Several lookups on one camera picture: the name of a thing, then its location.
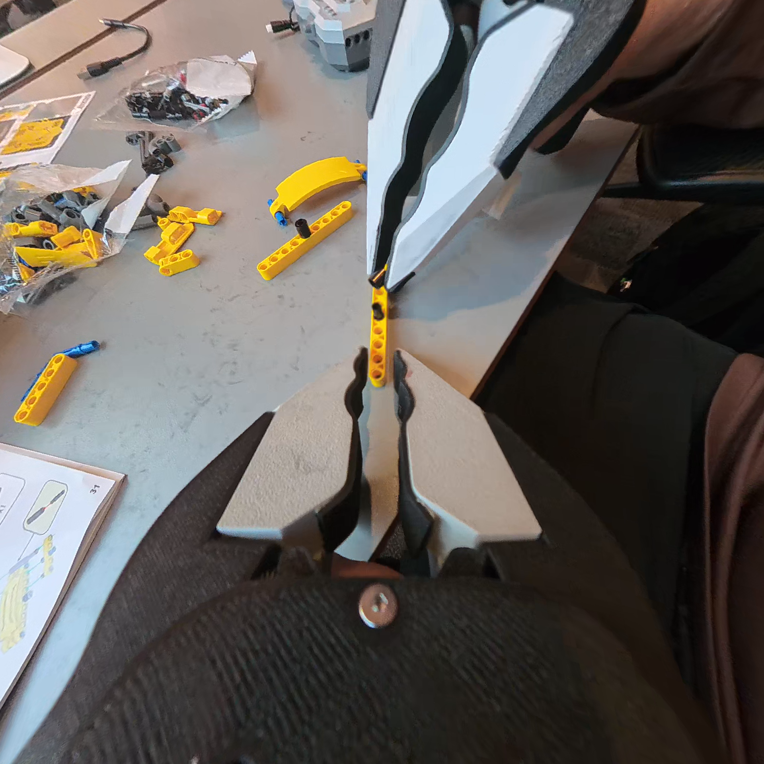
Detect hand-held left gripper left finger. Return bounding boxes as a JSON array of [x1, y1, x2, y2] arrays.
[[216, 348, 368, 559]]

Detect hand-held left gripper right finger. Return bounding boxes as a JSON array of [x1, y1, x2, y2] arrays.
[[394, 350, 543, 559]]

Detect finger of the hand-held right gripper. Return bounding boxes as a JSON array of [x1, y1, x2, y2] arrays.
[[365, 0, 457, 278], [387, 3, 575, 293]]

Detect yellow curved panel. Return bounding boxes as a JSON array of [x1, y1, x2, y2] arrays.
[[267, 156, 368, 224]]

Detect long yellow holed beam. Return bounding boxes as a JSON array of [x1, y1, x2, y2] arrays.
[[257, 201, 354, 281], [369, 265, 392, 389]]

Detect person's right forearm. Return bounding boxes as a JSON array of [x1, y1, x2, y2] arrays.
[[588, 0, 764, 127]]

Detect grey desk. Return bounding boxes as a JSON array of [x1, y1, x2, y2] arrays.
[[0, 0, 642, 764]]

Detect grey robot hub block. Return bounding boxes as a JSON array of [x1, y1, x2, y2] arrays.
[[292, 0, 383, 72]]

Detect black office chair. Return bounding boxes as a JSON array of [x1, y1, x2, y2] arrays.
[[603, 122, 764, 204]]

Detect clear bag black parts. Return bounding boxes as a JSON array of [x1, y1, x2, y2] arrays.
[[95, 51, 259, 129]]

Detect white instruction booklet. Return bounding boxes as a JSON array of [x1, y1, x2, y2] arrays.
[[0, 442, 127, 711]]

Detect loose black connector pieces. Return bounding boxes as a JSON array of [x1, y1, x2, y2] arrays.
[[125, 130, 181, 175]]

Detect short thick yellow beam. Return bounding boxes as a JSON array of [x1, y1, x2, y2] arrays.
[[13, 353, 80, 427]]

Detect yellow angled panel piece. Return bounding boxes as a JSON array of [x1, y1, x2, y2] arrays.
[[143, 222, 196, 265]]

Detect dark grey connector pieces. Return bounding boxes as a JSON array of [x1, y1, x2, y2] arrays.
[[128, 194, 171, 230]]

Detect person's torso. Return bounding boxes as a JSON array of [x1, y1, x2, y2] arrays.
[[698, 352, 764, 764]]

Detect clear bag yellow connectors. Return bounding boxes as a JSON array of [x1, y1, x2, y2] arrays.
[[0, 158, 162, 317]]

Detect yellow black sticker sheet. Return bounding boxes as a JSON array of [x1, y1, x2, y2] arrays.
[[0, 91, 96, 174]]

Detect flat grey stand base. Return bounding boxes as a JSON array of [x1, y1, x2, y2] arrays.
[[0, 45, 31, 87]]

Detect black plug cable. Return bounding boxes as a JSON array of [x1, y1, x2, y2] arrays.
[[76, 18, 151, 80]]

